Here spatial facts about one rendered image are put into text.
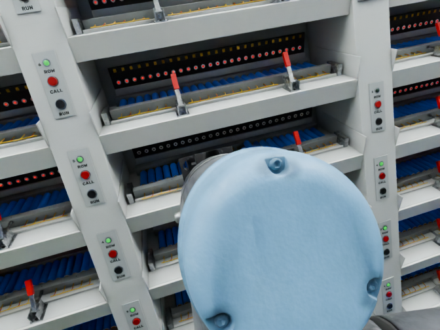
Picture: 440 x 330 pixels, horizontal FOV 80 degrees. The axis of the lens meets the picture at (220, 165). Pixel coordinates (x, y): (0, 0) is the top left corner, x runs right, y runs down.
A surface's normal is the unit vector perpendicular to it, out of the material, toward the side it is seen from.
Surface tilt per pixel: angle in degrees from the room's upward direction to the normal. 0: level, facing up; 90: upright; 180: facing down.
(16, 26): 90
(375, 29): 90
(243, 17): 109
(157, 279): 19
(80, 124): 90
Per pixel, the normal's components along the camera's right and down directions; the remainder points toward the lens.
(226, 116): 0.26, 0.50
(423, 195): -0.13, -0.83
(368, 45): 0.20, 0.20
